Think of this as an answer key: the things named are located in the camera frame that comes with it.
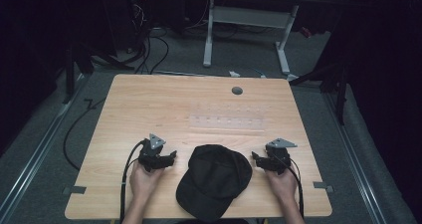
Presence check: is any desk with white legs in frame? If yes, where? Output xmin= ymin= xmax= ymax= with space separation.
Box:
xmin=202 ymin=0 xmax=343 ymax=83

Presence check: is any black floor cable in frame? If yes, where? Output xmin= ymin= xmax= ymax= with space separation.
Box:
xmin=62 ymin=98 xmax=107 ymax=172

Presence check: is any bundle of black cables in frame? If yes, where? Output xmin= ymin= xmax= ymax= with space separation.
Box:
xmin=130 ymin=1 xmax=171 ymax=76

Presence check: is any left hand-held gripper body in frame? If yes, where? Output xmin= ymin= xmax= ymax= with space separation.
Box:
xmin=137 ymin=132 xmax=171 ymax=172

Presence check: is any person's right hand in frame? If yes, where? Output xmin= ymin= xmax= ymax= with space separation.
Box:
xmin=264 ymin=167 xmax=299 ymax=202

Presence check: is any metal floor rail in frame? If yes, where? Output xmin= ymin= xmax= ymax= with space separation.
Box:
xmin=321 ymin=92 xmax=388 ymax=224
xmin=0 ymin=74 xmax=92 ymax=220

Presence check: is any grey tape piece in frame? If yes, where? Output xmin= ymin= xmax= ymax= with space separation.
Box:
xmin=62 ymin=185 xmax=88 ymax=196
xmin=313 ymin=180 xmax=335 ymax=194

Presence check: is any black baseball cap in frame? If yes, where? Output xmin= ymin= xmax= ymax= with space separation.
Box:
xmin=175 ymin=143 xmax=254 ymax=223

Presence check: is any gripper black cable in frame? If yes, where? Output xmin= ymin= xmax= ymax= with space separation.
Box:
xmin=119 ymin=138 xmax=147 ymax=224
xmin=280 ymin=156 xmax=306 ymax=219

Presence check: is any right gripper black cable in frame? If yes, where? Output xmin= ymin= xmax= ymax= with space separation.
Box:
xmin=280 ymin=156 xmax=306 ymax=219

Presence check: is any person's left hand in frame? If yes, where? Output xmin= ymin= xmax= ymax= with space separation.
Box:
xmin=128 ymin=163 xmax=166 ymax=202

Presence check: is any black metal stand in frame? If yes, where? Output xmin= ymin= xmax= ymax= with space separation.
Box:
xmin=62 ymin=42 xmax=135 ymax=105
xmin=288 ymin=60 xmax=350 ymax=126

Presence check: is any clear plastic tray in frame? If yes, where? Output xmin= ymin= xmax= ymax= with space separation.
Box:
xmin=188 ymin=100 xmax=267 ymax=132

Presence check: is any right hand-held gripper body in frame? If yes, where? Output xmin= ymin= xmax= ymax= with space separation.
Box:
xmin=263 ymin=137 xmax=299 ymax=176

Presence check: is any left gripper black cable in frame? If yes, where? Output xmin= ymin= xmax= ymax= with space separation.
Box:
xmin=119 ymin=138 xmax=147 ymax=224

